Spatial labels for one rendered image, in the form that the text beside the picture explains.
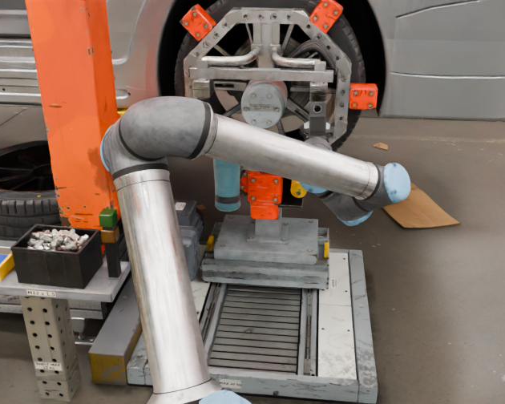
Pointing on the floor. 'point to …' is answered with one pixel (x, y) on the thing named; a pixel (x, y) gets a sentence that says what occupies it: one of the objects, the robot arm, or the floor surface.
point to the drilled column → (52, 346)
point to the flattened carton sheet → (418, 211)
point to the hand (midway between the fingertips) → (317, 121)
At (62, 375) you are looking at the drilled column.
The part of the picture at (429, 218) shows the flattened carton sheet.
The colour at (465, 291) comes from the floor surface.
